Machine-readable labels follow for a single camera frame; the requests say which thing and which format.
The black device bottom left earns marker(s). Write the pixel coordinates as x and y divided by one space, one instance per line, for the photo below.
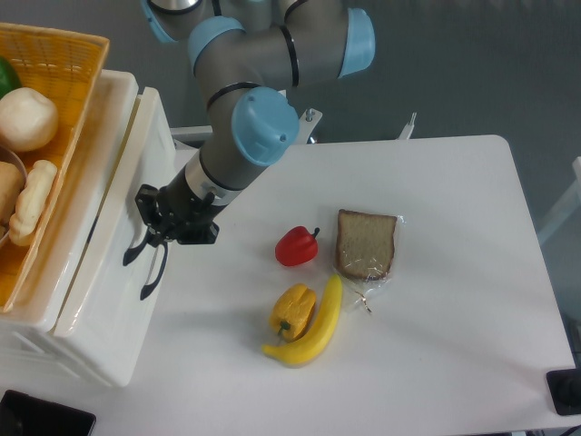
23 414

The white drawer cabinet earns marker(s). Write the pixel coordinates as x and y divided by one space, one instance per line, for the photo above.
28 344

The yellow bell pepper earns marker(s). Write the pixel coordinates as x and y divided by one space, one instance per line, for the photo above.
292 312

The long white bread roll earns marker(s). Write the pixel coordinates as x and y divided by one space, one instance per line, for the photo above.
30 202

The brown bread roll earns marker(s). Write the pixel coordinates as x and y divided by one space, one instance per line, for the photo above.
11 184

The bread slice in plastic bag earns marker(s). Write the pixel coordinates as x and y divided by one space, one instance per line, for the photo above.
365 251

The round white bun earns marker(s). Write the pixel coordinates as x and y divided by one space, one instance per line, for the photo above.
29 120

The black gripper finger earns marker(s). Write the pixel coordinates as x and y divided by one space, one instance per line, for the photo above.
146 202
193 234

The black device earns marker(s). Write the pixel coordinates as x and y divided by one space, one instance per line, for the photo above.
564 387
23 414

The black device bottom right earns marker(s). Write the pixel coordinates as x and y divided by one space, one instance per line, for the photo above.
564 387

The red bell pepper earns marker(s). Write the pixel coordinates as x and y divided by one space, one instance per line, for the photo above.
297 246

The yellow banana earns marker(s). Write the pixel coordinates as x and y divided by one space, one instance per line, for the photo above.
318 333

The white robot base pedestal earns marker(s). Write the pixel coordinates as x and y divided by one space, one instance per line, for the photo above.
195 136

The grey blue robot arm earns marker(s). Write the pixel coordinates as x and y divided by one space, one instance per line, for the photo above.
243 63

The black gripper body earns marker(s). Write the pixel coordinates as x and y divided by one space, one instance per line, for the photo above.
188 211

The green pepper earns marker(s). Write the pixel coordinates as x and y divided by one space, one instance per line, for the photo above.
9 79

